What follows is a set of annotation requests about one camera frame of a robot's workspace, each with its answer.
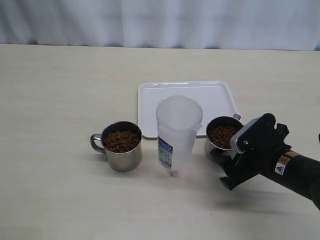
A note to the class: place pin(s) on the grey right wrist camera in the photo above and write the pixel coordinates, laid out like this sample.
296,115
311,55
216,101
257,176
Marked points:
240,141

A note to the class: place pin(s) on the steel mug with kibble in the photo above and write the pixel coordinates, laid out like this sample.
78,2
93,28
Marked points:
120,142

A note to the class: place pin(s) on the clear plastic pitcher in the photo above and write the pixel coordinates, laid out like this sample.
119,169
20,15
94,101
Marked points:
179,119

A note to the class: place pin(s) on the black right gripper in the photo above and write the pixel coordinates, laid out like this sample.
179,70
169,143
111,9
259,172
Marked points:
267,140

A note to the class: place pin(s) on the white curtain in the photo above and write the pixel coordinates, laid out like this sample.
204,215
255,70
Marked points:
189,24

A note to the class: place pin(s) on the white plastic tray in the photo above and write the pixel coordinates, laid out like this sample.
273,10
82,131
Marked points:
214,97

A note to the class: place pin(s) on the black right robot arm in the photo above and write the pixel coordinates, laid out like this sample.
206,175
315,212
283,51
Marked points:
295,172

